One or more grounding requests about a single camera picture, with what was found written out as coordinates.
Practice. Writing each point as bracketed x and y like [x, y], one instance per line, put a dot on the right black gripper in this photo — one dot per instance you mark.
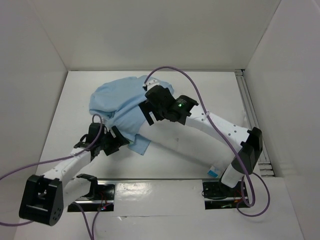
[149, 110]

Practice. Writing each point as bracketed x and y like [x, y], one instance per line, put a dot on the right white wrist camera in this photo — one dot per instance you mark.
[150, 84]

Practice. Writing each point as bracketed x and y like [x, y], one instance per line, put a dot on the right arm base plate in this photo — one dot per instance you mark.
[218, 196]

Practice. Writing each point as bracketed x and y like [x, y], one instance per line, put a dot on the blue white pillow tag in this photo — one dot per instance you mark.
[214, 172]

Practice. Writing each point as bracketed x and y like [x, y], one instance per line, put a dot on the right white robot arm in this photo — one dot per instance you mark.
[245, 144]

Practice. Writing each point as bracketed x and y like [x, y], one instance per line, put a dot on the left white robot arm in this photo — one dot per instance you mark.
[45, 196]

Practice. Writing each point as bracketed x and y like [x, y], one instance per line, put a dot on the light blue pillowcase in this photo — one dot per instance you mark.
[118, 103]

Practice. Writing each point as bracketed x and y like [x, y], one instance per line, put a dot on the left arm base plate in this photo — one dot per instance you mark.
[103, 199]

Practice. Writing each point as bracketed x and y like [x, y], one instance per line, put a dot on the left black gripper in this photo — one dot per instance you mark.
[116, 142]

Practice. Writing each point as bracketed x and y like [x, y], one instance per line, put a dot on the white pillow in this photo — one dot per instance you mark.
[189, 142]

